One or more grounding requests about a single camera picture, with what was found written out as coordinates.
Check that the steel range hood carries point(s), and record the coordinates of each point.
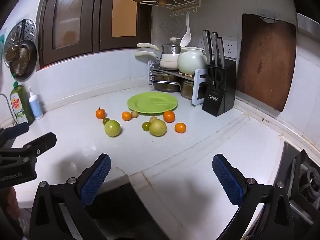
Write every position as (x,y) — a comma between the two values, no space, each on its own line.
(308,23)

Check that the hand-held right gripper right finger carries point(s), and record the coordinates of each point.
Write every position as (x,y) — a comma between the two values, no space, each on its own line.
(228,182)

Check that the white blue pump bottle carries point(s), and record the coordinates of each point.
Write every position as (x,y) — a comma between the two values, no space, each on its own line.
(35,106)

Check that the gas stove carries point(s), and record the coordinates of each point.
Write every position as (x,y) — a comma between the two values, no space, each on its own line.
(303,180)

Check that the dark wooden window frame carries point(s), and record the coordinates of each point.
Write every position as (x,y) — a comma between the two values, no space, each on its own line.
(96,30)

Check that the green plate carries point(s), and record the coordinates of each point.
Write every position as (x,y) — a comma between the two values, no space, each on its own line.
(152,103)

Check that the wooden cutting board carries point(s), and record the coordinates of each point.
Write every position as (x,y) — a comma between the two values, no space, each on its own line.
(266,62)

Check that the brass strainer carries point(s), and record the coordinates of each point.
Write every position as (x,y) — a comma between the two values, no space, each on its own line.
(12,52)

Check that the white wall socket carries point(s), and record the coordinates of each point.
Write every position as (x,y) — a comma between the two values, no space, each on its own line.
(230,47)
(201,44)

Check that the black frying pan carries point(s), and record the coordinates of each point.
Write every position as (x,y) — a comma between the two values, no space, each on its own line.
(23,60)

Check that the steel stock pot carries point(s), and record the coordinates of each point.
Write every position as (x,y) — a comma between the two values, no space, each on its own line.
(187,90)

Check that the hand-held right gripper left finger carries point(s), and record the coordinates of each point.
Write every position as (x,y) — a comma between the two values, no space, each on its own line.
(96,180)

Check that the mandarin with green stem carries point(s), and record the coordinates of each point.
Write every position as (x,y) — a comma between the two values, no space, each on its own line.
(100,113)

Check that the white ceramic pot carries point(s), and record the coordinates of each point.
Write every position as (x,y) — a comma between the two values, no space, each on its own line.
(191,60)

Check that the orange mandarin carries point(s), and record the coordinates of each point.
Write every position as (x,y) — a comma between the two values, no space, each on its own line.
(180,127)
(126,116)
(169,116)

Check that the grey pot rack shelf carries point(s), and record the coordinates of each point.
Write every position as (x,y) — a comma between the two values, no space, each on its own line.
(197,85)

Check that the green dish soap bottle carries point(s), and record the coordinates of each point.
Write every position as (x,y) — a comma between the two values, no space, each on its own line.
(21,102)

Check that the wooden trivet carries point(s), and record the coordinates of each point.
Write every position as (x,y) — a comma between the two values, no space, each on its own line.
(186,74)

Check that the small tan round fruit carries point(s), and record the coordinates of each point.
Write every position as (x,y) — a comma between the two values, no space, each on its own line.
(134,114)
(153,119)

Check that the small green citrus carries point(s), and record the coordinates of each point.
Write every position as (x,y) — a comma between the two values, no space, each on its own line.
(106,120)
(145,126)

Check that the large green apple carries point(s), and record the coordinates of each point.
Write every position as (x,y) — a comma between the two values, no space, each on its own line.
(112,128)

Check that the perforated metal steamer plate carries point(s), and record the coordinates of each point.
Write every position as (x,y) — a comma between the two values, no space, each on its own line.
(30,27)

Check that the white ladle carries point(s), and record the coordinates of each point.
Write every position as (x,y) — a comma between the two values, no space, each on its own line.
(186,33)

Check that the cutting board wall hook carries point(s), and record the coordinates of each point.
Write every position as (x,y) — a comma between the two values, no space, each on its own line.
(268,16)

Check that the steel pot with knob lid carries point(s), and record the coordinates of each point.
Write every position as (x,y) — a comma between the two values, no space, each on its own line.
(170,49)

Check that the black knife block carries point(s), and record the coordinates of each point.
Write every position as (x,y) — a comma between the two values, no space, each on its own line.
(221,95)

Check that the person's left hand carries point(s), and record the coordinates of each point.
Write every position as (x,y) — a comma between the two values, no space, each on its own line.
(12,201)

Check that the white saucepan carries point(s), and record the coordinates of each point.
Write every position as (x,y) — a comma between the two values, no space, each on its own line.
(147,45)
(168,64)

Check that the large yellow-green apple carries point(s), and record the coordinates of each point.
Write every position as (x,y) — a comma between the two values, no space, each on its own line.
(158,128)

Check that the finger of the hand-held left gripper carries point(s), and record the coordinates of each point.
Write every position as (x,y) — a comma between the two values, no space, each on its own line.
(18,130)
(43,141)

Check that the black kitchen scissors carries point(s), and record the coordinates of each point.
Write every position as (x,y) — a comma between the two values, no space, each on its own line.
(216,76)

